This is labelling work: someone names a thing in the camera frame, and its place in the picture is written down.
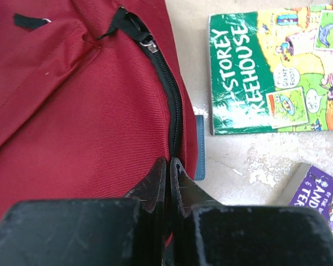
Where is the green treehouse book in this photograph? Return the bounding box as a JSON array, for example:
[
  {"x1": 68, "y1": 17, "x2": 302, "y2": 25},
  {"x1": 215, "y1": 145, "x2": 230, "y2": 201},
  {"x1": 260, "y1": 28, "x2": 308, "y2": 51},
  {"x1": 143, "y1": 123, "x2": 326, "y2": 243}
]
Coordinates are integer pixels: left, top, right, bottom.
[{"x1": 208, "y1": 4, "x2": 333, "y2": 135}]

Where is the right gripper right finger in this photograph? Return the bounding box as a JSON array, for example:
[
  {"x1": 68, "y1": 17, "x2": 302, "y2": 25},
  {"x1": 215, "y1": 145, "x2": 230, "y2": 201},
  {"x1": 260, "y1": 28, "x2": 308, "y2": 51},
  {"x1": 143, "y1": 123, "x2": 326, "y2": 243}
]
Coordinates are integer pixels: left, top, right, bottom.
[{"x1": 170, "y1": 158, "x2": 333, "y2": 265}]

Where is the purple treehouse book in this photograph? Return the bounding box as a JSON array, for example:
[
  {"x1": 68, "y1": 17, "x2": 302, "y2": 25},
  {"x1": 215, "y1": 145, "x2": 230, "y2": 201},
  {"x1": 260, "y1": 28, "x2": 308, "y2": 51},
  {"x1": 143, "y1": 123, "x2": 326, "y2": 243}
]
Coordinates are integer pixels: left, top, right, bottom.
[{"x1": 276, "y1": 163, "x2": 333, "y2": 234}]

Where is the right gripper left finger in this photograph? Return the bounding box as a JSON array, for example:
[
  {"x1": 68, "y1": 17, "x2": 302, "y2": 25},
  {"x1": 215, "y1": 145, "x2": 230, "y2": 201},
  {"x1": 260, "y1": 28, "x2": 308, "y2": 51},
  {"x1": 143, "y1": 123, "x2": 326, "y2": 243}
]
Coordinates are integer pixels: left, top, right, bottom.
[{"x1": 0, "y1": 158, "x2": 167, "y2": 265}]

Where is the red backpack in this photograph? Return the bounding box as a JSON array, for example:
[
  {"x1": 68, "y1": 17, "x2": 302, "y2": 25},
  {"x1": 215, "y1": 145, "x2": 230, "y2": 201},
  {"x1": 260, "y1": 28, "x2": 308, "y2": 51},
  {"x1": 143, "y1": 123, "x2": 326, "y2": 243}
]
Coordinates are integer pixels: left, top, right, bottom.
[{"x1": 0, "y1": 1, "x2": 198, "y2": 246}]

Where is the blue card wallet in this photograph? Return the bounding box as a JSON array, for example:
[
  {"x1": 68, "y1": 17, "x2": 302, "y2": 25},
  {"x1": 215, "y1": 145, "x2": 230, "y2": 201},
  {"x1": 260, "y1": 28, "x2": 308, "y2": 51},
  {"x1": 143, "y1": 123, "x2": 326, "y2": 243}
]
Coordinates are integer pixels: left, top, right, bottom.
[{"x1": 195, "y1": 115, "x2": 206, "y2": 181}]

